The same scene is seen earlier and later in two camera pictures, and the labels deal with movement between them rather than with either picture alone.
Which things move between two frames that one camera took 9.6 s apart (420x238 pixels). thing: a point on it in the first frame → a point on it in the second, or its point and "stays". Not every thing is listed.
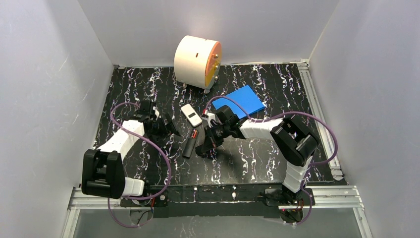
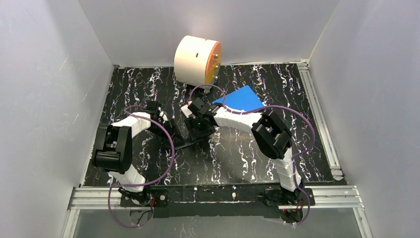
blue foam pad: x=245 y=98 stays
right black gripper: x=208 y=140 → x=197 y=126
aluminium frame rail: x=336 y=196 stays
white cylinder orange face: x=197 y=61 stays
